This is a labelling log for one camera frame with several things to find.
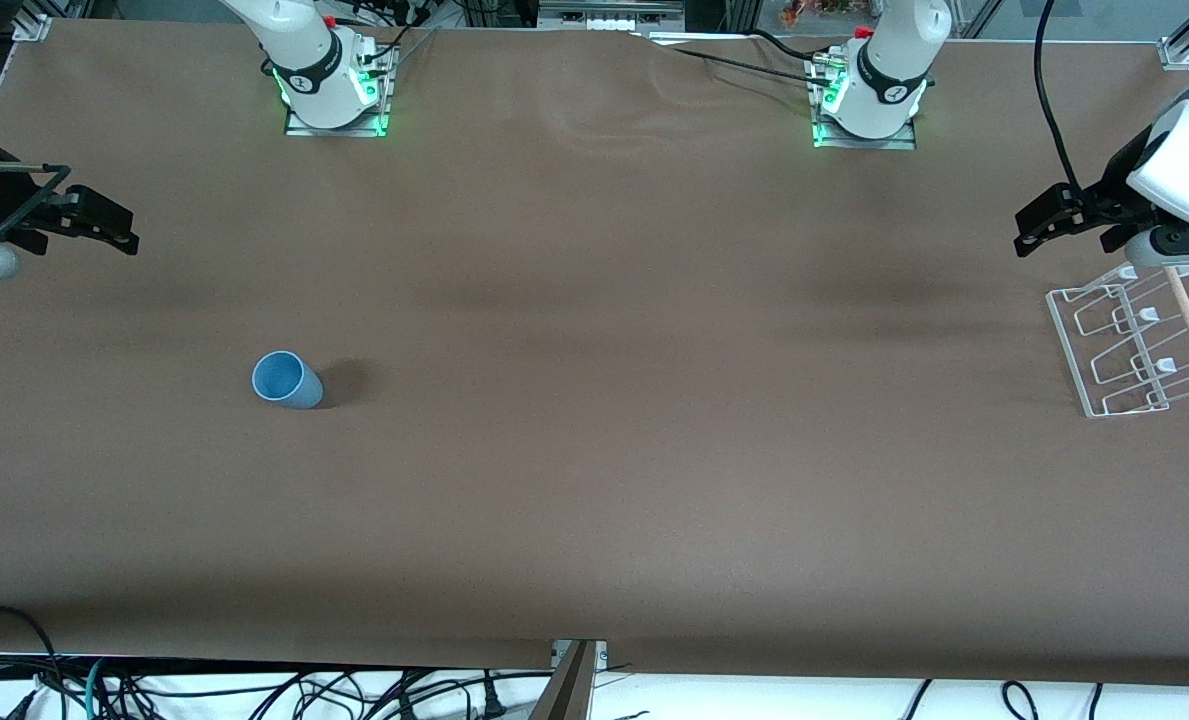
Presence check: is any light blue plastic cup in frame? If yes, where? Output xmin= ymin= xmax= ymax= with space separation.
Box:
xmin=251 ymin=350 xmax=325 ymax=411

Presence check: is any white power strip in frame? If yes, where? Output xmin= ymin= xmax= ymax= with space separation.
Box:
xmin=538 ymin=0 xmax=687 ymax=32

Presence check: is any brown table cover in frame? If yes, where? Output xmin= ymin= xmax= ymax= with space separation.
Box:
xmin=0 ymin=18 xmax=1189 ymax=691

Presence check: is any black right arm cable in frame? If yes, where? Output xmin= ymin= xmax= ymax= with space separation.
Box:
xmin=0 ymin=160 xmax=73 ymax=273

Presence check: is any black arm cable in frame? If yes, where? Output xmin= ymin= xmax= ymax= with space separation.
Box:
xmin=0 ymin=160 xmax=73 ymax=273
xmin=1032 ymin=0 xmax=1088 ymax=193

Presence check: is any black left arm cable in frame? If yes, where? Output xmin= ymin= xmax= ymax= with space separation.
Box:
xmin=1032 ymin=0 xmax=1088 ymax=193

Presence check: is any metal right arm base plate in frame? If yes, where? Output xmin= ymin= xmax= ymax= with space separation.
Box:
xmin=284 ymin=40 xmax=395 ymax=139

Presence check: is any black base cable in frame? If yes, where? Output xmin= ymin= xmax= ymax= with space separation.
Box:
xmin=644 ymin=30 xmax=835 ymax=91
xmin=339 ymin=0 xmax=447 ymax=63

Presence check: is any black looped floor cable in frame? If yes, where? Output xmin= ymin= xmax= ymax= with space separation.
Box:
xmin=0 ymin=604 xmax=67 ymax=720

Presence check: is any metal table edge bracket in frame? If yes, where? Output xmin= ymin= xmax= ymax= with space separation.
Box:
xmin=551 ymin=640 xmax=610 ymax=673

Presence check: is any black cable with plug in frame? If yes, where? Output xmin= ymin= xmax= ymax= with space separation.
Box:
xmin=394 ymin=672 xmax=507 ymax=720

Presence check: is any brown post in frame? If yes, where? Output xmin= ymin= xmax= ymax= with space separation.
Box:
xmin=527 ymin=640 xmax=598 ymax=720

